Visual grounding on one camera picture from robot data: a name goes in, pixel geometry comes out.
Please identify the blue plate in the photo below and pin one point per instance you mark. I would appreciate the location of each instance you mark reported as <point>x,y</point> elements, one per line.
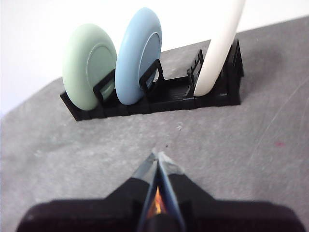
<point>130,72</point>

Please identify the green plate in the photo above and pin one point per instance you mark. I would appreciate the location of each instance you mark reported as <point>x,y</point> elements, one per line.
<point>79,67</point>

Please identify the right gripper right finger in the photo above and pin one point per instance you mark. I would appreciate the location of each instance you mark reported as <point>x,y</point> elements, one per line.
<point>205,212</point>

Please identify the cream white plate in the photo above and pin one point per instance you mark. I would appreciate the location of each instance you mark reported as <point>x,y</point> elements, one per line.
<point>217,55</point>

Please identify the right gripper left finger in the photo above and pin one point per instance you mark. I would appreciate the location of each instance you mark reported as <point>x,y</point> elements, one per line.
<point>116,207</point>

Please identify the black plate rack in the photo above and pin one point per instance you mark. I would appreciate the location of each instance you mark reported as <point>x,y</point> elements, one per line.
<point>169,101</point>

